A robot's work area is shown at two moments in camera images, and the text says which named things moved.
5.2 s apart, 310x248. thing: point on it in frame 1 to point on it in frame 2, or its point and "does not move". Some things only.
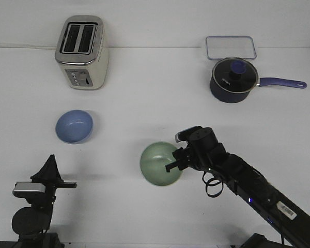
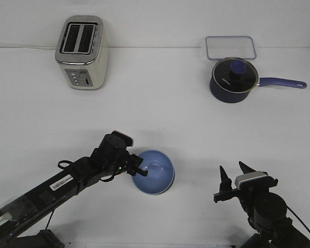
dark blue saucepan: x=231 y=97 does not move
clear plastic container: x=230 y=46 does not move
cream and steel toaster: x=81 y=51 does not move
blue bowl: x=74 y=126 to x=160 y=173
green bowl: x=153 y=160 to x=171 y=184
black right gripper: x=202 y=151 to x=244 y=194
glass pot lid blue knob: x=235 y=74 does not move
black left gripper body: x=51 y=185 to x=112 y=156
